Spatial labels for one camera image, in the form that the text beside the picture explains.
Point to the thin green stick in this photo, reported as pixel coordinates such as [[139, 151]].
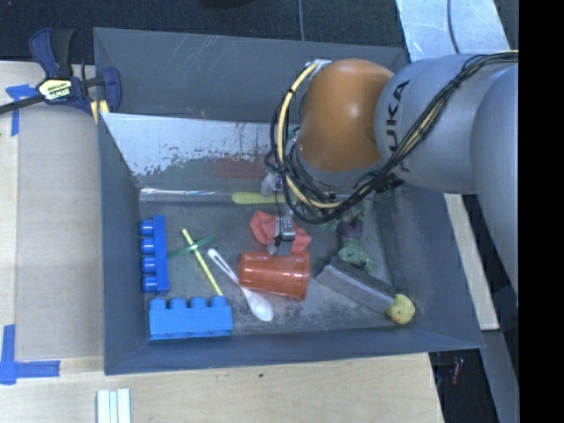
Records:
[[200, 241]]

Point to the white plastic spoon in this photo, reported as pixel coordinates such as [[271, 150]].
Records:
[[260, 304]]

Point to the green and purple toy figure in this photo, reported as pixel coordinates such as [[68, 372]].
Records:
[[352, 249]]

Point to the yellow stick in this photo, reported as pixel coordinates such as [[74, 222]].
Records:
[[207, 267]]

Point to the red cloth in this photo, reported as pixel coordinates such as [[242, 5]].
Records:
[[263, 227]]

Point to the thin blue toy brick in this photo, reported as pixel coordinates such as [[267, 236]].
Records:
[[161, 254]]

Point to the yellow-green flat stick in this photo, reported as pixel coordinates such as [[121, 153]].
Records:
[[253, 198]]

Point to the yellow rubber duck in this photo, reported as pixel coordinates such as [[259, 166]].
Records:
[[402, 310]]

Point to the orange translucent cup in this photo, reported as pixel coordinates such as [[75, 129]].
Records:
[[273, 276]]

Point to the thick blue toy brick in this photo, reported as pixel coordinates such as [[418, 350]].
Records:
[[189, 321]]

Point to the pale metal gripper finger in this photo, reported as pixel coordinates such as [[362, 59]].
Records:
[[286, 242], [277, 236]]

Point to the grey metal bin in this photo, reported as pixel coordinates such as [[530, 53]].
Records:
[[273, 333]]

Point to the grey sponge block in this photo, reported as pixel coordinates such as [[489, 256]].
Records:
[[357, 287]]

